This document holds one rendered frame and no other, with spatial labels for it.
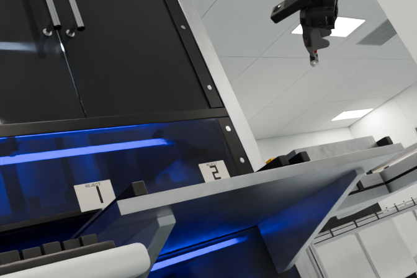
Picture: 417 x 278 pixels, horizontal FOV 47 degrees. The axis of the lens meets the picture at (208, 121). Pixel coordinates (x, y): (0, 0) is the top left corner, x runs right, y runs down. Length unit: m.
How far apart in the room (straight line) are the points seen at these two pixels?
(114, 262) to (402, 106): 9.64
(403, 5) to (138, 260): 2.30
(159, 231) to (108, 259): 0.26
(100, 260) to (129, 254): 0.03
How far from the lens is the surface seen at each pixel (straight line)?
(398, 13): 2.64
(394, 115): 10.08
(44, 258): 0.46
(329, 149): 0.96
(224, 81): 1.46
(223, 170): 1.28
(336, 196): 1.10
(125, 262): 0.47
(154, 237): 0.72
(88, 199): 1.06
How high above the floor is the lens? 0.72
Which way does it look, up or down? 19 degrees up
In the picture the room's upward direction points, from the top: 23 degrees counter-clockwise
